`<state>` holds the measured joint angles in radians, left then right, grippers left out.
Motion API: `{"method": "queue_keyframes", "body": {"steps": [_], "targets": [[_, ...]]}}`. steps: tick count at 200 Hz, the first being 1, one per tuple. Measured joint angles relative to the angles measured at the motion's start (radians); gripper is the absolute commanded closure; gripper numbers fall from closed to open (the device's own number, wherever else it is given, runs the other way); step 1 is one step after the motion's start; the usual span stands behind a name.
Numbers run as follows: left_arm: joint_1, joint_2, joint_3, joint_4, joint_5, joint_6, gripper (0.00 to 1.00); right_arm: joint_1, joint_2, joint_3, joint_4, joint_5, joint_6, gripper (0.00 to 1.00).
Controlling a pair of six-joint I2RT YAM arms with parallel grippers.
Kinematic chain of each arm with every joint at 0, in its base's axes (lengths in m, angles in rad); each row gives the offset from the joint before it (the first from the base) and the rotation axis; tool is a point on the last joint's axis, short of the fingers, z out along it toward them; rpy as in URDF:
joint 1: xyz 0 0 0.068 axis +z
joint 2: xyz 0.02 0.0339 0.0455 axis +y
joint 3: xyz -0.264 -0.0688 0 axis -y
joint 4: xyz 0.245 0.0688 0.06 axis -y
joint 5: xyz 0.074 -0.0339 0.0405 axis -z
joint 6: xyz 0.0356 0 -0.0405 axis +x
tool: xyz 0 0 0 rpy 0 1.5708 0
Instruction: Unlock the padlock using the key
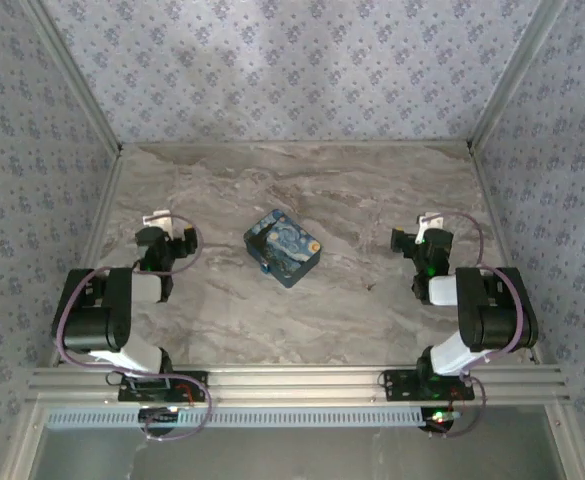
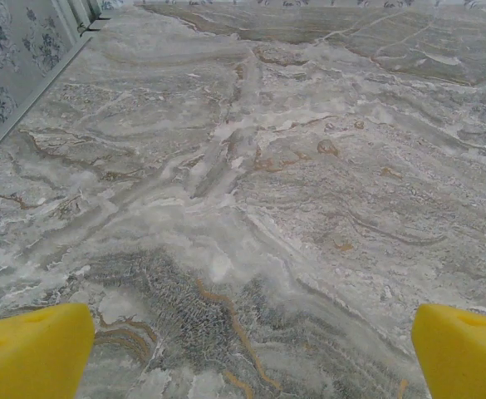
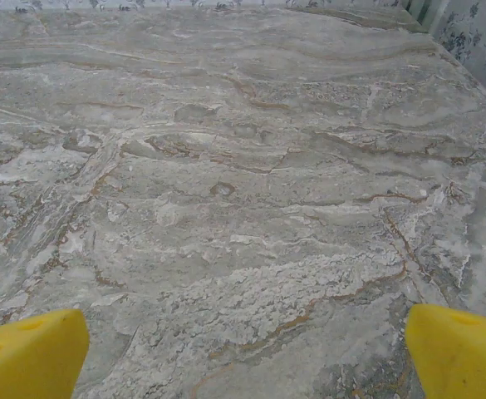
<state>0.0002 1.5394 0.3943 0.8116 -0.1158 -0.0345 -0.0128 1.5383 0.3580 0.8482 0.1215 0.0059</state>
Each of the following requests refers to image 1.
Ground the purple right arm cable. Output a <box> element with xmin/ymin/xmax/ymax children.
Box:
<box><xmin>424</xmin><ymin>211</ymin><xmax>538</xmax><ymax>439</ymax></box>

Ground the black adapter with indicator light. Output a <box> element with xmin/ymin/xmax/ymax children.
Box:
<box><xmin>138</xmin><ymin>406</ymin><xmax>181</xmax><ymax>437</ymax></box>
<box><xmin>419</xmin><ymin>406</ymin><xmax>462</xmax><ymax>434</ymax></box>

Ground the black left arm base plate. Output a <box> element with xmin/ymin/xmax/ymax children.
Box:
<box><xmin>117</xmin><ymin>370</ymin><xmax>209</xmax><ymax>404</ymax></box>

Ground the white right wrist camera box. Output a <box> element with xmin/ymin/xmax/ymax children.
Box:
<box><xmin>418</xmin><ymin>212</ymin><xmax>447</xmax><ymax>245</ymax></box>

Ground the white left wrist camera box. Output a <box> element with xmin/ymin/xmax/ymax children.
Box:
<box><xmin>141</xmin><ymin>209</ymin><xmax>174</xmax><ymax>236</ymax></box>

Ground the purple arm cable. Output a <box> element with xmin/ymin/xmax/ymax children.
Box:
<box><xmin>424</xmin><ymin>211</ymin><xmax>538</xmax><ymax>439</ymax></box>
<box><xmin>54</xmin><ymin>213</ymin><xmax>214</xmax><ymax>442</ymax></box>

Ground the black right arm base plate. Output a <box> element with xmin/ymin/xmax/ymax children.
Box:
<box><xmin>380</xmin><ymin>369</ymin><xmax>476</xmax><ymax>402</ymax></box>

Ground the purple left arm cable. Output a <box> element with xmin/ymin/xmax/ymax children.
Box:
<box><xmin>54</xmin><ymin>213</ymin><xmax>214</xmax><ymax>442</ymax></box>

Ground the long aluminium base rail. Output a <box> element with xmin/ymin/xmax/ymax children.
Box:
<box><xmin>25</xmin><ymin>364</ymin><xmax>571</xmax><ymax>406</ymax></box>

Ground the blue starry night print box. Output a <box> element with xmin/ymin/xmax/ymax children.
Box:
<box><xmin>243</xmin><ymin>209</ymin><xmax>322</xmax><ymax>290</ymax></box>

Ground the grey slotted cable duct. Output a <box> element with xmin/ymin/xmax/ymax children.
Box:
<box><xmin>45</xmin><ymin>406</ymin><xmax>424</xmax><ymax>430</ymax></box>

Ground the aluminium frame corner post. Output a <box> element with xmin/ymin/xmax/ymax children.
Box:
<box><xmin>467</xmin><ymin>0</ymin><xmax>569</xmax><ymax>152</ymax></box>
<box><xmin>25</xmin><ymin>0</ymin><xmax>124</xmax><ymax>154</ymax></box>

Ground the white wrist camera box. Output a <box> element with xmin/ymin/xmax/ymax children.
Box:
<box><xmin>141</xmin><ymin>209</ymin><xmax>174</xmax><ymax>236</ymax></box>
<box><xmin>418</xmin><ymin>212</ymin><xmax>447</xmax><ymax>245</ymax></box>

